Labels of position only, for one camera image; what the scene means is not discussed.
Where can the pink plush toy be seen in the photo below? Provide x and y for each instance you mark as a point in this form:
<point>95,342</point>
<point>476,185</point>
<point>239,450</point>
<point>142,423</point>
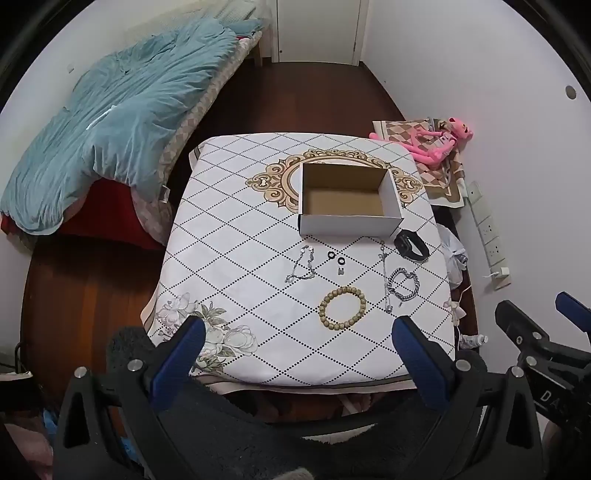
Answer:
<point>434,147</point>

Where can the white plastic bag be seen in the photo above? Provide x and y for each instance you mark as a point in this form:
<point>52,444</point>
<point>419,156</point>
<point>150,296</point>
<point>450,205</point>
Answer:
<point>450,249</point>

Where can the white door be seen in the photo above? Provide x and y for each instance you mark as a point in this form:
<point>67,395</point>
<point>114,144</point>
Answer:
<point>318,27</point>

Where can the small white tube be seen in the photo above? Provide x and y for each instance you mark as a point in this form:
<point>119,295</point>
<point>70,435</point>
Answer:
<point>473,341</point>

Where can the cardboard box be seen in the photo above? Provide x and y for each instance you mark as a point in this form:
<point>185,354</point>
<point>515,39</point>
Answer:
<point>346,226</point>

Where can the dark fleece clothing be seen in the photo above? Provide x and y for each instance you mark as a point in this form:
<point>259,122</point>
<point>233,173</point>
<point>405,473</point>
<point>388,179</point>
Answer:
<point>277,438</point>

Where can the white power strip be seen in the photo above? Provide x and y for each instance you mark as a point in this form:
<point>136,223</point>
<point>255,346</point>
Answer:
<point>487,230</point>

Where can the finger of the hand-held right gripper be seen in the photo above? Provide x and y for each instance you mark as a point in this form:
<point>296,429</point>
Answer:
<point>572,307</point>
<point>521,325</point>

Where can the white charger plug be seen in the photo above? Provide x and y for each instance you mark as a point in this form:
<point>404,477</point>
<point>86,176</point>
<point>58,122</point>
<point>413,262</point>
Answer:
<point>501,273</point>

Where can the light blue blanket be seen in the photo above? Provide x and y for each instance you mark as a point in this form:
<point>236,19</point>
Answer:
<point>184,134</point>
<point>124,120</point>

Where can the brown checked cushion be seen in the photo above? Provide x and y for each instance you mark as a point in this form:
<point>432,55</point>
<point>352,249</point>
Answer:
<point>438,182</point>

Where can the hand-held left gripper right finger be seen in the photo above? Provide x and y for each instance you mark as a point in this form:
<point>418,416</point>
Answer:
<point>415,360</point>

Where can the diamond pattern tablecloth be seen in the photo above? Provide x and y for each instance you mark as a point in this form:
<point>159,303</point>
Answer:
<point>231,207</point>

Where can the black smart band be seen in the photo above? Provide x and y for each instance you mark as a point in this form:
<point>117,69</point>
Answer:
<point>406,244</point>

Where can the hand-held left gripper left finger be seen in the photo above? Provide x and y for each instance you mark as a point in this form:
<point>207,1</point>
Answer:
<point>178,357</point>

